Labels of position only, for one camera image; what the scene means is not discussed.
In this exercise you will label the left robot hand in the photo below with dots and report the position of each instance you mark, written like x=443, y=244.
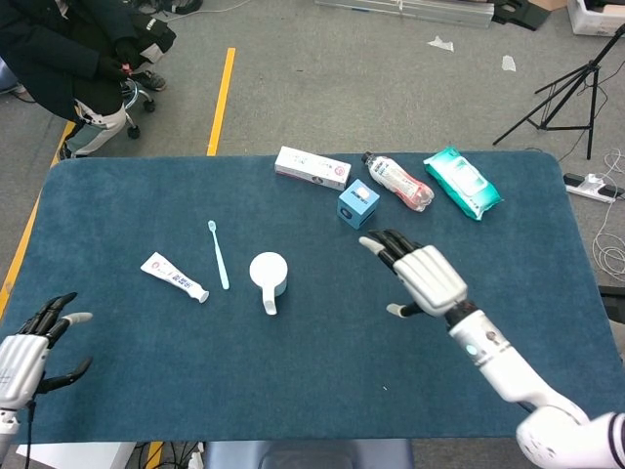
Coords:
x=22, y=361

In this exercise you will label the black tripod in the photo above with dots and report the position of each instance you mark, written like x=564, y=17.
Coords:
x=592, y=112

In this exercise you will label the aluminium rail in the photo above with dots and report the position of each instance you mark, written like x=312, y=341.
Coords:
x=439, y=14

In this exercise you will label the yellow floor tape strip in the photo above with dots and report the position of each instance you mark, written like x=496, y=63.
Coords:
x=222, y=98
x=19, y=254

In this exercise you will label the blue table cloth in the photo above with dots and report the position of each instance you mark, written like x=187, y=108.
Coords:
x=244, y=366

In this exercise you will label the blue cube speaker box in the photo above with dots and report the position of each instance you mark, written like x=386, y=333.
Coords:
x=359, y=205

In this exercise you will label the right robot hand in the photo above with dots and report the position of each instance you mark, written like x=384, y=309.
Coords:
x=429, y=278

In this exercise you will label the person in black coat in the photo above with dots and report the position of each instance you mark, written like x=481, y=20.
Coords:
x=44, y=58

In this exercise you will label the light blue toothbrush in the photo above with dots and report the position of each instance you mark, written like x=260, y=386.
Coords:
x=220, y=259

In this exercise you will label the green wet wipes pack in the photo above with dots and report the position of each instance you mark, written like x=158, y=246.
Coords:
x=461, y=183

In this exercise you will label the chrome stool with casters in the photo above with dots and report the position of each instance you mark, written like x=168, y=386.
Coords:
x=137, y=107

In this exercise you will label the crumpled white paper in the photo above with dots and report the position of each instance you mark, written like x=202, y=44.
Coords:
x=509, y=63
x=442, y=44

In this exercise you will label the white power strip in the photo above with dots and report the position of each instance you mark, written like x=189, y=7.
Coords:
x=586, y=185

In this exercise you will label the black metal bracket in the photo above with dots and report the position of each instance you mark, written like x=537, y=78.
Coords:
x=517, y=14

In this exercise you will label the pink white plastic package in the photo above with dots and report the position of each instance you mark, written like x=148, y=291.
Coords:
x=400, y=181

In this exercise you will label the white toothpaste tube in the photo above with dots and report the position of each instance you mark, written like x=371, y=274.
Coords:
x=171, y=276

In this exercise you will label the white plastic bin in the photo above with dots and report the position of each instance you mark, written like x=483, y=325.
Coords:
x=586, y=22

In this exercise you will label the long white pink box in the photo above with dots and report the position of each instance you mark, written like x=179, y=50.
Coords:
x=312, y=168

